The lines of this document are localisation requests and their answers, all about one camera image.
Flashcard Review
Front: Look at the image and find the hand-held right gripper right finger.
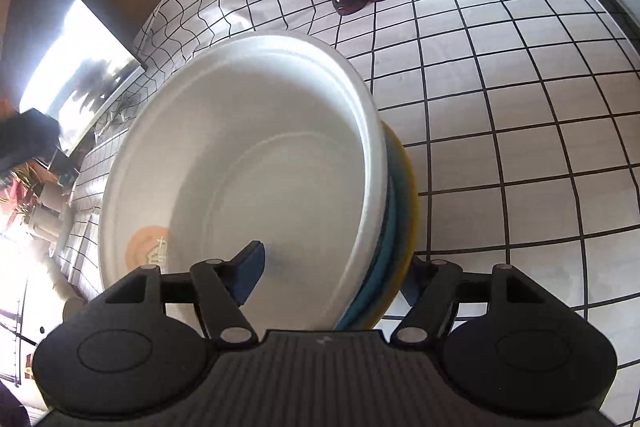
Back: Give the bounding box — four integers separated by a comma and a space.
390, 256, 551, 347

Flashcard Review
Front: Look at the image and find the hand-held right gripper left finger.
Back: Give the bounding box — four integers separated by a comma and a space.
102, 241, 265, 348

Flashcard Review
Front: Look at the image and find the blue bowl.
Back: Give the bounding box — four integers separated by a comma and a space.
337, 127, 402, 333

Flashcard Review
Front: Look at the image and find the yellow-sided white bowl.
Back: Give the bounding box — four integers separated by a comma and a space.
367, 127, 417, 329

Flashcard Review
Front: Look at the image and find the white bowl with orange logo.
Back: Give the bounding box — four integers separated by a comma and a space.
97, 34, 390, 334

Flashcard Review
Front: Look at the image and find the potted red-leaf plant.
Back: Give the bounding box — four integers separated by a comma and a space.
0, 159, 77, 249

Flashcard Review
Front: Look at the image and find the black monitor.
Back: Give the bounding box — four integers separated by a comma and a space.
2, 0, 150, 156

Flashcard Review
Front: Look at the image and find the rolled checkered sheet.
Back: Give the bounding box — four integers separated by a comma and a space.
47, 251, 104, 309

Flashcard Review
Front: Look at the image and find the white checkered tablecloth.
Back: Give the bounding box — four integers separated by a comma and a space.
47, 0, 640, 414

